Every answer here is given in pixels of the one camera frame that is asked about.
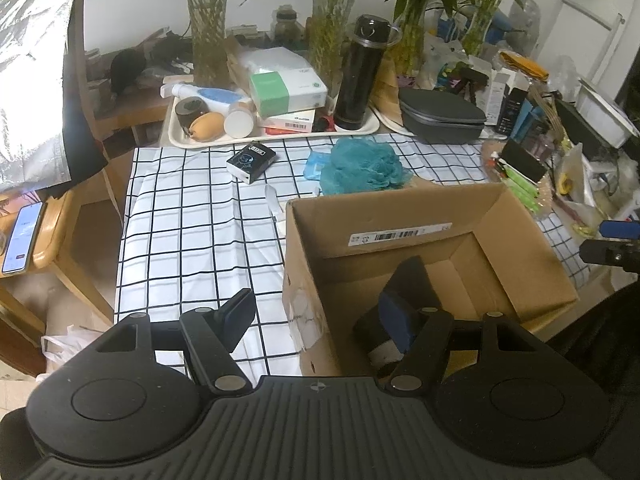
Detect person's dark clothing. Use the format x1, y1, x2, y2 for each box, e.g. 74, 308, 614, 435
544, 272, 640, 466

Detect silver foil sheet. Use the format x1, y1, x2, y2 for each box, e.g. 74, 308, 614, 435
0, 0, 87, 192

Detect brown cardboard box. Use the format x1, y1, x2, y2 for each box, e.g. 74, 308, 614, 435
281, 182, 581, 378

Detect glass jar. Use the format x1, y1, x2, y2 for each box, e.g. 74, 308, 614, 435
272, 5, 304, 47

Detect white adapter cable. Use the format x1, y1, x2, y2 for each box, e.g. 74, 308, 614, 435
263, 185, 287, 224

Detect white plastic package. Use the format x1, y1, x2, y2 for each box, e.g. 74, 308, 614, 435
236, 47, 321, 92

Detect brown paper bag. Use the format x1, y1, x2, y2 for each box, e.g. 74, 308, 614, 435
369, 55, 417, 127

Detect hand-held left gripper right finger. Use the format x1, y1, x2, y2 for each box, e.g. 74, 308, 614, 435
378, 256, 547, 392

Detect white blue spray bottle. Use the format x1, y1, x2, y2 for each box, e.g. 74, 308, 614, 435
160, 83, 249, 114

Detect yellow folded item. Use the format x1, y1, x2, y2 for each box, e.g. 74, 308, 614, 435
499, 50, 549, 82

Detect light blue plastic packet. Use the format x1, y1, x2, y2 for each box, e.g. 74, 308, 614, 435
304, 150, 332, 182

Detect grey hard case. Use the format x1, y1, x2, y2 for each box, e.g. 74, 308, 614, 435
398, 87, 488, 145

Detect white orange pill bottle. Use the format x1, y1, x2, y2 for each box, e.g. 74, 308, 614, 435
223, 99, 257, 139

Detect smartphone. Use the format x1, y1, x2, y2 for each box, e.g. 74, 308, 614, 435
1, 202, 45, 276

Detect wooden chair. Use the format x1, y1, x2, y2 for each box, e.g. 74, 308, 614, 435
0, 182, 117, 377

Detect small black printed box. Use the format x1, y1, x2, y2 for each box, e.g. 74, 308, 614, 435
226, 142, 277, 184

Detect wooden side table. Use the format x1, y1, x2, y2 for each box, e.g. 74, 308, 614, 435
84, 27, 193, 142

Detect tall white box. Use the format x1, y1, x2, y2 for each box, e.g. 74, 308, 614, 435
482, 67, 519, 126

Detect black rectangular box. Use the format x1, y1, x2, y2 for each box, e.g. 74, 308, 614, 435
501, 138, 547, 184

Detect black tape roll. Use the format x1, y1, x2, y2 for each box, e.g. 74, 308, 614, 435
175, 96, 211, 132

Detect green white tissue box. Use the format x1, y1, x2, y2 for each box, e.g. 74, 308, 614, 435
249, 71, 329, 117

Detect black soft object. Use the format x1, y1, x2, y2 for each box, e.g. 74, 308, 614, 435
352, 307, 403, 378

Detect white plastic container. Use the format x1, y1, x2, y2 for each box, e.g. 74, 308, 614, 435
576, 77, 640, 149

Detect white black checkered tablecloth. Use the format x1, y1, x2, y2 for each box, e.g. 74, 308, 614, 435
115, 136, 596, 378

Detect white plastic bag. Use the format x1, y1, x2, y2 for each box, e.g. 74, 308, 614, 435
41, 325, 117, 377

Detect black thermos bottle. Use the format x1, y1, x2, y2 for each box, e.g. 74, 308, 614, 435
333, 15, 391, 132

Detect green markers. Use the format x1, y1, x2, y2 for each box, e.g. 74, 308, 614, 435
495, 157, 544, 217

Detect cream plastic tray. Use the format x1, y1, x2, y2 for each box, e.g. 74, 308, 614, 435
167, 94, 381, 149

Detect colourful plastic bag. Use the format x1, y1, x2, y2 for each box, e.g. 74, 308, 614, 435
419, 34, 482, 92

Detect black round object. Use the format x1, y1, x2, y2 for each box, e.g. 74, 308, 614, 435
110, 49, 149, 96

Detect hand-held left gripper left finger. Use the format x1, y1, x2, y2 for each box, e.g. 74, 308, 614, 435
94, 288, 257, 395

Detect teal bath pouf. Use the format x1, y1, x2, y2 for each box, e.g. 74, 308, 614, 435
319, 138, 414, 196

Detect blue book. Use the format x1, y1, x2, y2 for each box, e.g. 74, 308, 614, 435
510, 97, 544, 144

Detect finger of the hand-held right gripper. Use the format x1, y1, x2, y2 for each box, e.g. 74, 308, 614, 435
580, 239, 640, 273
599, 220, 640, 238

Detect flat white pink box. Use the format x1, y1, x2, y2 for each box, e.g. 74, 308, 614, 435
257, 108, 317, 134

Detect wide glass vase with bamboo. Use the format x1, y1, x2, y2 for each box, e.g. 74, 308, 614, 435
135, 0, 261, 87

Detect small black stand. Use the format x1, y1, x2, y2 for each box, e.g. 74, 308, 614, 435
452, 67, 489, 104

